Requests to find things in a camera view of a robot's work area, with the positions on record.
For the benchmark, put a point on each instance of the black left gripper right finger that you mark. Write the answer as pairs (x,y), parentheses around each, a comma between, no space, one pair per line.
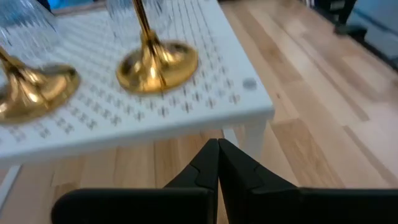
(255,205)

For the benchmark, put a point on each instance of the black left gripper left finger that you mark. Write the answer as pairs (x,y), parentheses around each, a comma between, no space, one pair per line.
(186,205)

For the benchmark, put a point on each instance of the white perforated shelf riser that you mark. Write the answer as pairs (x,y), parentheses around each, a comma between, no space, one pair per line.
(102,105)

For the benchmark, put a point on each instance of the gold candlestick holder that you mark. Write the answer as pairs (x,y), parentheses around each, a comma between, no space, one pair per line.
(31,93)
(155,71)

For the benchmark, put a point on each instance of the black aluminium table frame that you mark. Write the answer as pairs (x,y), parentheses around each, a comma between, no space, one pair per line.
(349,29)

